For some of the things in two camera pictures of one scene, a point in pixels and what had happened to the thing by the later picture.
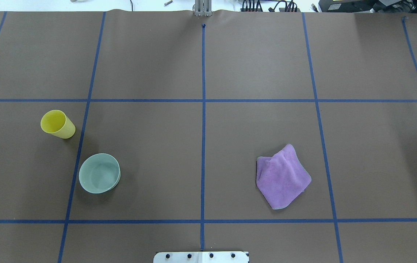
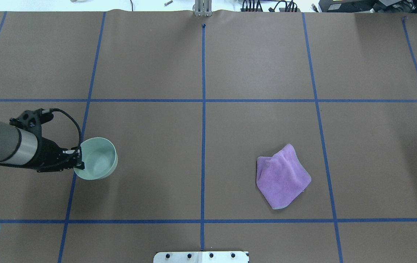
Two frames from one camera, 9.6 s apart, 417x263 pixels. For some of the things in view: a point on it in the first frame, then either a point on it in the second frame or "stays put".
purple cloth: (280, 178) stays put
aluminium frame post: (202, 8) stays put
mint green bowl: (99, 172) -> (100, 159)
